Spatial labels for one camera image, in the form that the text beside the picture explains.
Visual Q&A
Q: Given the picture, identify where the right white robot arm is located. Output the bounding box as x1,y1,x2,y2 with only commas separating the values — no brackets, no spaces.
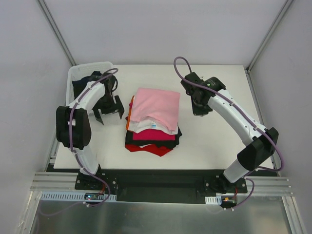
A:
181,72,279,194

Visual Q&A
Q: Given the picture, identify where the right white cable duct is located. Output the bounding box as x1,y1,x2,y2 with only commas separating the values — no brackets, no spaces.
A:
205,195,222,205

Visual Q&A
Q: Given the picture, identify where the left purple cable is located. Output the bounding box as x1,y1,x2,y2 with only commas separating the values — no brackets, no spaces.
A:
39,67,119,216

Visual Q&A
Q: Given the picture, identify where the left white cable duct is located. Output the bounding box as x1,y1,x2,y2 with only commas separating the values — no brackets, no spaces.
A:
40,192,117,202

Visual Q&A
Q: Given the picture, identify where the red t shirt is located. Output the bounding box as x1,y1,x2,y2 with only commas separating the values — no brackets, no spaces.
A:
125,144,172,157

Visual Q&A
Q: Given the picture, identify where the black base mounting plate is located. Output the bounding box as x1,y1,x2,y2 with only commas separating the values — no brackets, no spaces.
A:
75,169,247,204

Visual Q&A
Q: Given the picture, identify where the aluminium frame rail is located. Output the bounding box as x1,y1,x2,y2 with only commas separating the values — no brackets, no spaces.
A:
31,172,294,196

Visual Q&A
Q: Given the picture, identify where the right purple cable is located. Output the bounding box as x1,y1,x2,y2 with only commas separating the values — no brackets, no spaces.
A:
173,56,285,212

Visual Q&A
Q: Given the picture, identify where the purple cable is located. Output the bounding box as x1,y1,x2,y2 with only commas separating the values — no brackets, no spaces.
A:
173,56,285,212
39,67,119,216

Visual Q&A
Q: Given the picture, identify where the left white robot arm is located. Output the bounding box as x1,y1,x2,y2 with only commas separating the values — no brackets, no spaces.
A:
56,73,124,190

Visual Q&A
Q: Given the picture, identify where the white t shirt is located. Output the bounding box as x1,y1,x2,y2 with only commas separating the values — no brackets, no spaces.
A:
126,117,178,135

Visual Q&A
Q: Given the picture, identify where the white cable duct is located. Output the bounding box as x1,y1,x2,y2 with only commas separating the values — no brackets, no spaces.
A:
40,192,117,202
205,195,222,205

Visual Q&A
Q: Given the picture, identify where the pink t shirt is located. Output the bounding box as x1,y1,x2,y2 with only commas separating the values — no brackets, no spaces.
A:
130,88,180,131

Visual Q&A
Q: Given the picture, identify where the white plastic laundry basket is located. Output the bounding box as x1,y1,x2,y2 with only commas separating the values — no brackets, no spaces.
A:
65,61,114,105

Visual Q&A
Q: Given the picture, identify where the magenta t shirt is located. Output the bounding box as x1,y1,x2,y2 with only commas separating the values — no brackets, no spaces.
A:
128,100,176,141

